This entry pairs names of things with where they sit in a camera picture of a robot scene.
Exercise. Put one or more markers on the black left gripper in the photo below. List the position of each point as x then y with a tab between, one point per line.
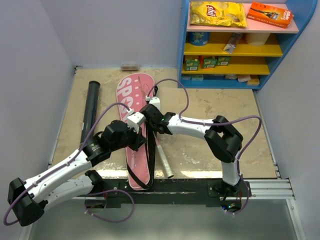
139	139

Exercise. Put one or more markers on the pink badminton racket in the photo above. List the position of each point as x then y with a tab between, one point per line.
165	164

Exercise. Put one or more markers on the pink racket bag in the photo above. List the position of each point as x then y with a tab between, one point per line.
131	91

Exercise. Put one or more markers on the black shuttlecock tube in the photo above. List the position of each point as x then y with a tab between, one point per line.
90	109

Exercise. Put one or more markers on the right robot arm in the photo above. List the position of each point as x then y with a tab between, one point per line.
223	139

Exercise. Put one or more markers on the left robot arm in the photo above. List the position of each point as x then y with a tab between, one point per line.
27	198

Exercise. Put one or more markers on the green box left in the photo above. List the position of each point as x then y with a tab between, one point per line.
191	64

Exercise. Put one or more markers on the green box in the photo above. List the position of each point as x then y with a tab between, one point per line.
191	64
209	63
223	60

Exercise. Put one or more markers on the green box middle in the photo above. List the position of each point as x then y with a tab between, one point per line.
209	63

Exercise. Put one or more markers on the blue shelf unit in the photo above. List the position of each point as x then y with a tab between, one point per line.
250	67

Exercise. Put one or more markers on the green box right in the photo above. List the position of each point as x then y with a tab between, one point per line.
223	60

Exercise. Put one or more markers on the blue round tin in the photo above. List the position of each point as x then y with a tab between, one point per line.
198	38

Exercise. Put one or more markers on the silver foil packet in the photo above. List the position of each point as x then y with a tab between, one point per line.
232	42

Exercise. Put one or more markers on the yellow chips bag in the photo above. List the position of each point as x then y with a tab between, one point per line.
217	13

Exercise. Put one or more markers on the cream round container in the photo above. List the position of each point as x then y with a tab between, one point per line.
256	39

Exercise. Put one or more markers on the orange razor box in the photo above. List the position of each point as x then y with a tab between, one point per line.
270	15

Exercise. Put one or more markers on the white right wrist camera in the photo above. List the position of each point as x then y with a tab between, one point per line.
155	101

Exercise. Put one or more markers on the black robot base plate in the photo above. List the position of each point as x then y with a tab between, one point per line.
211	192

